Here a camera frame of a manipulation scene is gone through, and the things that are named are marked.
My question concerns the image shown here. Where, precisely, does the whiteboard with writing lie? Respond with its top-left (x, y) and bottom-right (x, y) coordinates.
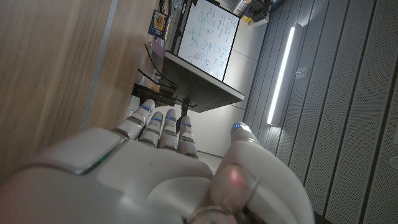
top-left (177, 0), bottom-right (241, 82)

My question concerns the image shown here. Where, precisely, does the ceiling strip light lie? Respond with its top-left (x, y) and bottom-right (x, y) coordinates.
top-left (266, 26), bottom-right (296, 126)

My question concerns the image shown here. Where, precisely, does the small blue printed box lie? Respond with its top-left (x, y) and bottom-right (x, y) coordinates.
top-left (147, 9), bottom-right (170, 40)

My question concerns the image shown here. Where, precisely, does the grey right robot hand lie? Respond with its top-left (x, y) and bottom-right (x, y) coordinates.
top-left (0, 98), bottom-right (315, 224)

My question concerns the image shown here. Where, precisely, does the computer monitor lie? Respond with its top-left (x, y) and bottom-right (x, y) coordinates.
top-left (161, 50), bottom-right (246, 113)

